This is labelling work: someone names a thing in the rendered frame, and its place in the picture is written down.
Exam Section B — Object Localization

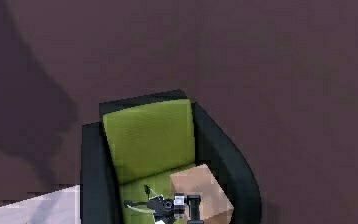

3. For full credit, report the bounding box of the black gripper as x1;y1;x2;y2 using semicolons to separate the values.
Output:
123;184;177;224

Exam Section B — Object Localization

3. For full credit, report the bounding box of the black green armchair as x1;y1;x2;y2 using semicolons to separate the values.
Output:
79;88;263;224

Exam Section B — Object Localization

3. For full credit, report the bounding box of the tan cardboard box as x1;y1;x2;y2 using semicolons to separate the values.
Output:
169;163;235;224

